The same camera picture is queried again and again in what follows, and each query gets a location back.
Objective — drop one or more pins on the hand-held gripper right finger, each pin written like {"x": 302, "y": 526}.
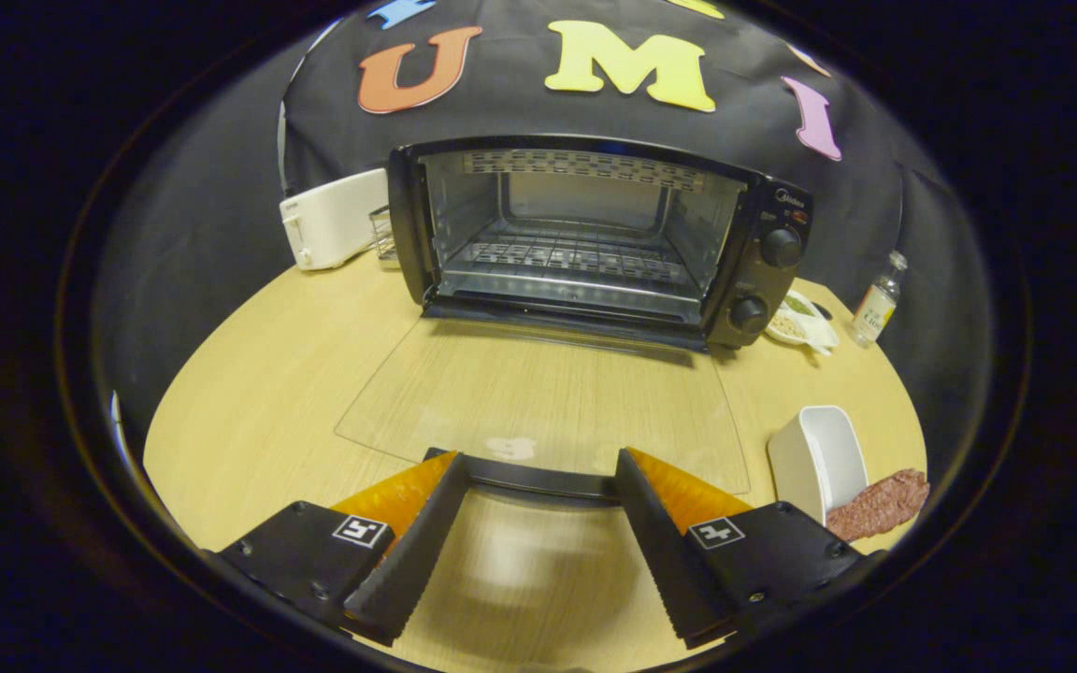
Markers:
{"x": 665, "y": 551}

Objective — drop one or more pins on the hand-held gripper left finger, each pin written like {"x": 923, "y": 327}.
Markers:
{"x": 412, "y": 561}

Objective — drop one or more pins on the red meat steak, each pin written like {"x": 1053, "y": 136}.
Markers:
{"x": 880, "y": 505}

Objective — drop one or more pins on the black toaster oven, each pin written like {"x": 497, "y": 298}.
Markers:
{"x": 772, "y": 280}

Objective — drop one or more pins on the white bread toaster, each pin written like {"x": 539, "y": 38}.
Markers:
{"x": 333, "y": 220}

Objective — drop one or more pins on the white rectangular plate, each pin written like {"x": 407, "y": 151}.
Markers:
{"x": 824, "y": 458}

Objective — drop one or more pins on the white seasoning dish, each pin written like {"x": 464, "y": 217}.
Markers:
{"x": 805, "y": 322}

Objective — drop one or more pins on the small clear glass bottle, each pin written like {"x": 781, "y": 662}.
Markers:
{"x": 878, "y": 308}

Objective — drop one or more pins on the black backdrop cloth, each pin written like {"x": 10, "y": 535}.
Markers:
{"x": 520, "y": 112}

